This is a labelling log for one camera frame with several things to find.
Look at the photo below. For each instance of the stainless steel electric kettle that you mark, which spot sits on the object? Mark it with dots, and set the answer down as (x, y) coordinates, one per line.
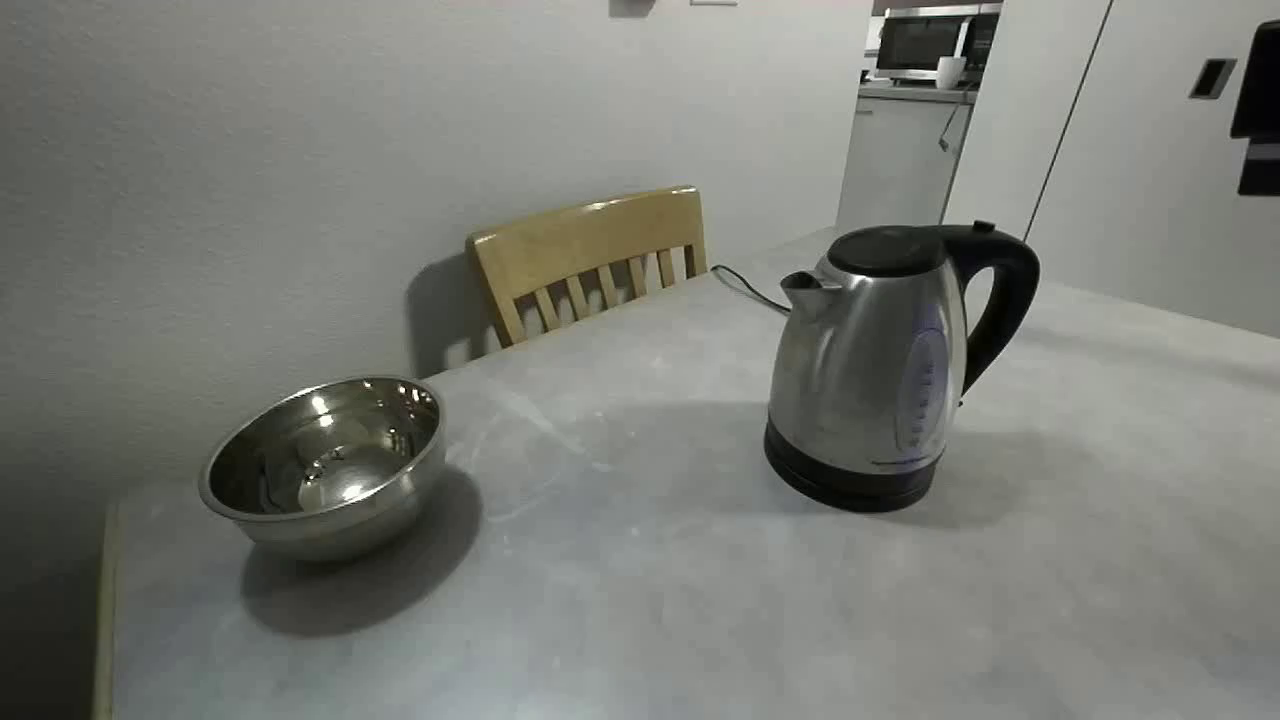
(852, 383)

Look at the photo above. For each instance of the light wooden slat-back chair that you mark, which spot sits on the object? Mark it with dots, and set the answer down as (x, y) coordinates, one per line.
(574, 240)

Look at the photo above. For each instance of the white cup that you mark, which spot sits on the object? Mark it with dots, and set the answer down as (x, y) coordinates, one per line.
(949, 73)

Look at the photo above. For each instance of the black kettle lid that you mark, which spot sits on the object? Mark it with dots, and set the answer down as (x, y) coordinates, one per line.
(887, 250)

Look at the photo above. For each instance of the stainless steel bowl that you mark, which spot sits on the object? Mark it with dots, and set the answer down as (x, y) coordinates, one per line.
(323, 465)

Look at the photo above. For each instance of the microwave oven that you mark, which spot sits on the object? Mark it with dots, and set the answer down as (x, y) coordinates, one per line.
(923, 43)

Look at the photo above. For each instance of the black wall plate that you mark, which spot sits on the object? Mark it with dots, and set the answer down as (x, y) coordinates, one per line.
(1213, 76)

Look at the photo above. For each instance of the white refrigerator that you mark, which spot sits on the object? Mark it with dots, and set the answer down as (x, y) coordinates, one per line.
(892, 162)

